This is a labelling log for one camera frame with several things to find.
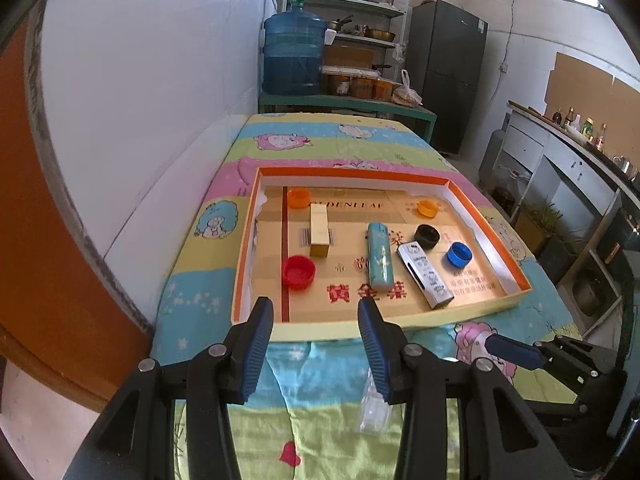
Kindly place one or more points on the grey gas cylinder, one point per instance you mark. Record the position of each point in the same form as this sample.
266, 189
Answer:
492, 160

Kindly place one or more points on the red bottle cap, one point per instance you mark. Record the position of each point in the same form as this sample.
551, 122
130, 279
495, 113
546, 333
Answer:
299, 272

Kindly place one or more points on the glass jar of preserves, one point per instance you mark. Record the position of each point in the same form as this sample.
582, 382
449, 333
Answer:
336, 82
362, 87
384, 90

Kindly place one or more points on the blue water jug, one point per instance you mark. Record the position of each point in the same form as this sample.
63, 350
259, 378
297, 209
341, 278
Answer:
292, 45

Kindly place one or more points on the cardboard box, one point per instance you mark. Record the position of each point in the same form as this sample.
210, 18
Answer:
349, 55

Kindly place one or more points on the dark grey refrigerator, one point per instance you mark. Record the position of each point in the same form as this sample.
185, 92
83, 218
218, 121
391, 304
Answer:
445, 75

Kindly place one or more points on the clear plastic bag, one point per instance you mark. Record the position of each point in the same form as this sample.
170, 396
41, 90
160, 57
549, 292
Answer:
374, 407

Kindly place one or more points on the potted green plant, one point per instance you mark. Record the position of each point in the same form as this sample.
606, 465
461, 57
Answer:
540, 225

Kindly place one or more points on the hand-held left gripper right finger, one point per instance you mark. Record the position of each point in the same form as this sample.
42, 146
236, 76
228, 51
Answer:
375, 355

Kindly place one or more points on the metal kettle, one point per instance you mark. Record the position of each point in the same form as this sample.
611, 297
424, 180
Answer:
624, 166

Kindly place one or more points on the brass metal pot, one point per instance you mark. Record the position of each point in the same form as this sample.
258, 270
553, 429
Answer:
380, 35

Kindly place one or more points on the large orange bottle cap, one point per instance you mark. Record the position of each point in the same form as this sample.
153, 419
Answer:
300, 199

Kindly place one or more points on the dark sauce bottle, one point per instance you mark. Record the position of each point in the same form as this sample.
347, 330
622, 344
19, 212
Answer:
570, 117

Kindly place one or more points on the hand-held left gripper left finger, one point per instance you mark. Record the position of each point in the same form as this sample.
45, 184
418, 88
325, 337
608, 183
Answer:
255, 350

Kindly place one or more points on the metal shelf rack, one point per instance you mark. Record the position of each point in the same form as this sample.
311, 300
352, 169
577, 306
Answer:
350, 5

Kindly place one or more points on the white printed box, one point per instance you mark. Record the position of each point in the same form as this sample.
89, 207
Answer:
427, 275

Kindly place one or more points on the black bottle cap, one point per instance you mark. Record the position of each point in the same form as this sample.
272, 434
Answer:
426, 236

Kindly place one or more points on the gold rectangular box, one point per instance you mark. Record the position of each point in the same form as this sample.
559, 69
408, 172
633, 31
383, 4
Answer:
320, 232

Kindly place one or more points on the grey kitchen counter cabinet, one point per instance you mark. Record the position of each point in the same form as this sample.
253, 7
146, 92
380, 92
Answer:
565, 175

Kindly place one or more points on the plastic bag of bread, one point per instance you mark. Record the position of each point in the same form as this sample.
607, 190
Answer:
406, 94

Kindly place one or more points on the green low table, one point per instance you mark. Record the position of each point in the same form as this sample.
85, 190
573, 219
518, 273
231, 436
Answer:
340, 104

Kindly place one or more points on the small orange bottle cap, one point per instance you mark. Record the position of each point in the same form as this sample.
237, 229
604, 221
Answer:
428, 208

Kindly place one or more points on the orange wooden door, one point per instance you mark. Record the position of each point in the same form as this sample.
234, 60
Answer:
35, 260

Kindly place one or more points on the orange-rimmed cardboard tray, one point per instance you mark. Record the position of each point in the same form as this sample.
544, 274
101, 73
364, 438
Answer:
350, 310

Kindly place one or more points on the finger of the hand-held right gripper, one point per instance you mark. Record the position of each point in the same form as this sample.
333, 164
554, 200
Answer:
585, 350
515, 351

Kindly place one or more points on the white plastic bottle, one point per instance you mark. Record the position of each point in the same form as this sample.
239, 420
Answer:
576, 126

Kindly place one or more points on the cartoon printed blanket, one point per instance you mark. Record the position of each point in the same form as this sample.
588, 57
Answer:
320, 145

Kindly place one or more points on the blue bottle cap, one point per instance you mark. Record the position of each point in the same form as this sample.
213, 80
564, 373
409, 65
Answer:
459, 255

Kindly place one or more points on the green bottle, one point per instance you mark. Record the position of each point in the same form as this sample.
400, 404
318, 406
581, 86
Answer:
587, 129

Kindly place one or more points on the teal floral case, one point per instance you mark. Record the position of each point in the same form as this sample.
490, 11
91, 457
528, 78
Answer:
380, 257

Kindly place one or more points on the cardboard sheet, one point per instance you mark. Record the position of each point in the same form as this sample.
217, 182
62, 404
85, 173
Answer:
585, 82

